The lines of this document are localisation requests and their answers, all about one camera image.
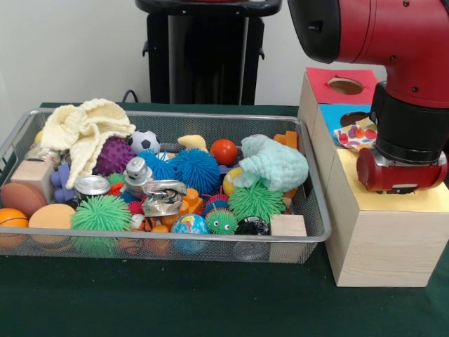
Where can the rainbow spiky caterpillar toy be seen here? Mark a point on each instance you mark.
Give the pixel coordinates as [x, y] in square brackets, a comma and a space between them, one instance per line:
[220, 223]

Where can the dark green tablecloth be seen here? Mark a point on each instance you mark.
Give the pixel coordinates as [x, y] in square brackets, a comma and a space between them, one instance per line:
[175, 302]

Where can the large polka dot cloth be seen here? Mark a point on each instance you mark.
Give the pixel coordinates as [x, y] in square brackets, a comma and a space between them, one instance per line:
[354, 135]

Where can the green spiky ball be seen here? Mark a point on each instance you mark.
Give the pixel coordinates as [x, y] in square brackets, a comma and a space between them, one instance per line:
[101, 212]

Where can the purple knobbly ball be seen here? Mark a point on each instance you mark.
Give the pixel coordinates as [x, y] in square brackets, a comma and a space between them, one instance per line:
[114, 156]

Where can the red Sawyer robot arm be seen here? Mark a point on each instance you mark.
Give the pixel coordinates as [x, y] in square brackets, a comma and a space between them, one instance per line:
[386, 31]

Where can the mint green knitted cloth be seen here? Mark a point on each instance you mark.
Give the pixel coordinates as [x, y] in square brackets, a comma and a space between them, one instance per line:
[277, 161]

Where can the small wooden block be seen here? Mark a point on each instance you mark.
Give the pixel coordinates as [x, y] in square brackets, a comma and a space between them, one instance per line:
[288, 225]

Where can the red orange ball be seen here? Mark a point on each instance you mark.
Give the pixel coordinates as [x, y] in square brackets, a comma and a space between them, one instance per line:
[224, 151]

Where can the small soccer ball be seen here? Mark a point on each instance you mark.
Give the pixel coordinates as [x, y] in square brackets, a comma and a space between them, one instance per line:
[144, 142]

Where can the wooden box with three holes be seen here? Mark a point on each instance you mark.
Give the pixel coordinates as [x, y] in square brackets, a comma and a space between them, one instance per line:
[382, 245]

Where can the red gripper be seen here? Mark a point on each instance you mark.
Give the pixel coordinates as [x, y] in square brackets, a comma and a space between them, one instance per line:
[403, 177]

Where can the blue spiky ball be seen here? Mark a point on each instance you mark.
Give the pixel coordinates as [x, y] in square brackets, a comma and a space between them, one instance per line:
[194, 168]

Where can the globe print ball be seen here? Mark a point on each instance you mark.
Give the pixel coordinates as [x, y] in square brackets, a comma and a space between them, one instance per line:
[189, 224]

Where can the pale yellow knitted cloth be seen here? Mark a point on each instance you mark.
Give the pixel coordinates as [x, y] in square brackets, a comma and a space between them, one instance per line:
[87, 123]

